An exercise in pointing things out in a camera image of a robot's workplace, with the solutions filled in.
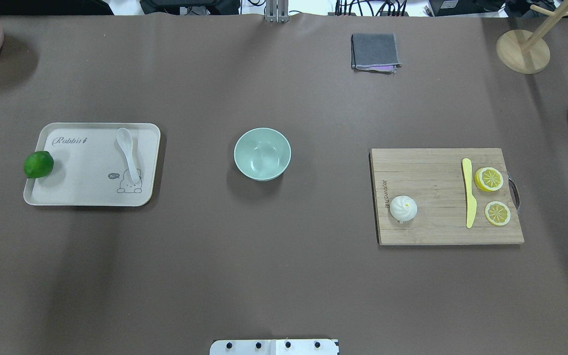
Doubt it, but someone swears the light green bowl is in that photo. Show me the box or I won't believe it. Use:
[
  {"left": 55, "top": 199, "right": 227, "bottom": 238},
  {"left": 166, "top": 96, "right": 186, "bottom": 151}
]
[{"left": 234, "top": 127, "right": 292, "bottom": 181}]

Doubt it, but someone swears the wooden cutting board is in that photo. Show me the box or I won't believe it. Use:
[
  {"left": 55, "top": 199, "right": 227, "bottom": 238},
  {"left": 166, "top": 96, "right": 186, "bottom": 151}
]
[{"left": 370, "top": 148, "right": 524, "bottom": 246}]

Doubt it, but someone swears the grey folded cloth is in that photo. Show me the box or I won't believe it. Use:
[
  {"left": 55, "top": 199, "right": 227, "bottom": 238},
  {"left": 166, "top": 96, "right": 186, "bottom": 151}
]
[{"left": 350, "top": 33, "right": 403, "bottom": 73}]

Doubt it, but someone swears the yellow plastic knife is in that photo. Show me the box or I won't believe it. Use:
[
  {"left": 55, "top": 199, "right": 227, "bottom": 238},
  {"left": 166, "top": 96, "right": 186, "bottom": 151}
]
[{"left": 461, "top": 158, "right": 476, "bottom": 229}]

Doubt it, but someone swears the beige rabbit tray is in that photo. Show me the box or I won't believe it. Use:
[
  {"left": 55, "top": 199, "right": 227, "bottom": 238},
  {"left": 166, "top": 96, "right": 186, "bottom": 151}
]
[{"left": 23, "top": 123, "right": 161, "bottom": 207}]

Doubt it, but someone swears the lemon slice far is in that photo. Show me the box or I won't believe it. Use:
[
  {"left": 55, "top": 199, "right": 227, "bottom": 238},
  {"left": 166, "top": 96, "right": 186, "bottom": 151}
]
[{"left": 484, "top": 201, "right": 511, "bottom": 226}]

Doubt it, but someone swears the green lime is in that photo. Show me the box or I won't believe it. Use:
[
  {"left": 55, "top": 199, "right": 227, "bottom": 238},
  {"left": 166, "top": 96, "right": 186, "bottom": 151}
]
[{"left": 23, "top": 151, "right": 54, "bottom": 179}]

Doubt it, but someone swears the wooden mug tree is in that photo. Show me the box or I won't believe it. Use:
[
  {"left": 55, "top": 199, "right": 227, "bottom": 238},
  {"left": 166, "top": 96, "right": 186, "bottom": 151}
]
[{"left": 496, "top": 0, "right": 568, "bottom": 74}]

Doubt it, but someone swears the aluminium frame post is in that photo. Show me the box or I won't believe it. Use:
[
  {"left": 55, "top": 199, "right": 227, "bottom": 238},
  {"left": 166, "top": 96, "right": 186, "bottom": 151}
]
[{"left": 264, "top": 0, "right": 290, "bottom": 23}]

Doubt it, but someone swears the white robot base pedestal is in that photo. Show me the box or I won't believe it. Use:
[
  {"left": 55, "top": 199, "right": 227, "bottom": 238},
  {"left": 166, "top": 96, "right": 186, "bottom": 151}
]
[{"left": 209, "top": 339, "right": 340, "bottom": 355}]

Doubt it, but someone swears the lemon half near handle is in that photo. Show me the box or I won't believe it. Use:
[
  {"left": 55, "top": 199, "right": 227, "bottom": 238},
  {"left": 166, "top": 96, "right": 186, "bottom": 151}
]
[{"left": 474, "top": 167, "right": 503, "bottom": 192}]

